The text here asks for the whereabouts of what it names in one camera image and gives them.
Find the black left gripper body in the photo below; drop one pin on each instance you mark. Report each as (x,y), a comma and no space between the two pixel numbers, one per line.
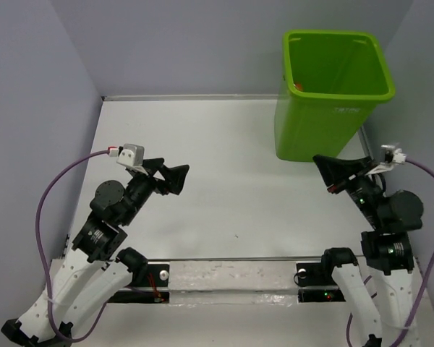
(142,186)

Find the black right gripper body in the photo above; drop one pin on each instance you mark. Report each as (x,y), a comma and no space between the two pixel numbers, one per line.
(365,192)

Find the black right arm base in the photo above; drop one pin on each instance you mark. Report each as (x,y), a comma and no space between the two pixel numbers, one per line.
(314,279)

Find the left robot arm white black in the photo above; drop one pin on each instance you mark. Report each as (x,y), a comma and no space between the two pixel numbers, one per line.
(95,267)

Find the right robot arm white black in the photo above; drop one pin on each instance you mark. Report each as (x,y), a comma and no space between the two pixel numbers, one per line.
(387,319)

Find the green plastic bin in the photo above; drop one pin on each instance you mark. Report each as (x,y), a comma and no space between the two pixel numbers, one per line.
(344,76)

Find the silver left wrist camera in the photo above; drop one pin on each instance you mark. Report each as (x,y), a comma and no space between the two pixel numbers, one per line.
(131,157)

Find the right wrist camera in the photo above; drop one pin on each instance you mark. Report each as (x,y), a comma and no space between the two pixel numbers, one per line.
(392,156)

